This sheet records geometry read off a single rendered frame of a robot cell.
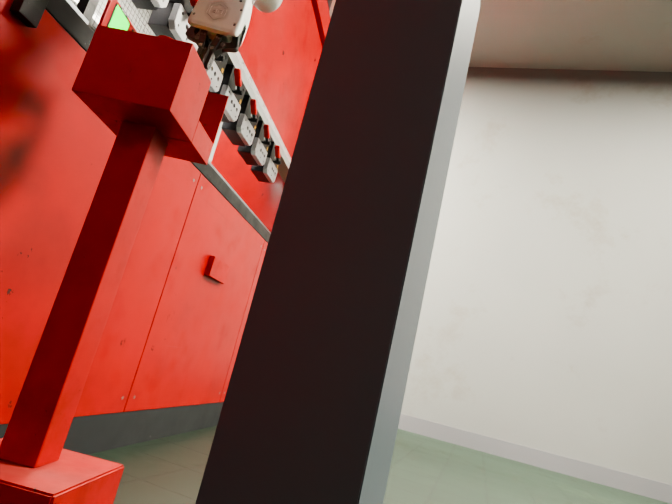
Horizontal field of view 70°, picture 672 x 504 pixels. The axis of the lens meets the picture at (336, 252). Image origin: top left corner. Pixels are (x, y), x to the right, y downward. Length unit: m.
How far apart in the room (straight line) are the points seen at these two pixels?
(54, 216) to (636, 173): 4.36
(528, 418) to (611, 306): 1.09
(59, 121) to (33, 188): 0.14
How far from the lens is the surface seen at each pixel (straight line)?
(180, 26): 1.63
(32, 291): 1.11
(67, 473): 0.85
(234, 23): 1.02
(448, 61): 0.67
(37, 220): 1.08
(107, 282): 0.84
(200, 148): 0.92
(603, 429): 4.26
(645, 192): 4.71
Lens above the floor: 0.35
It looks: 13 degrees up
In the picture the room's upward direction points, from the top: 14 degrees clockwise
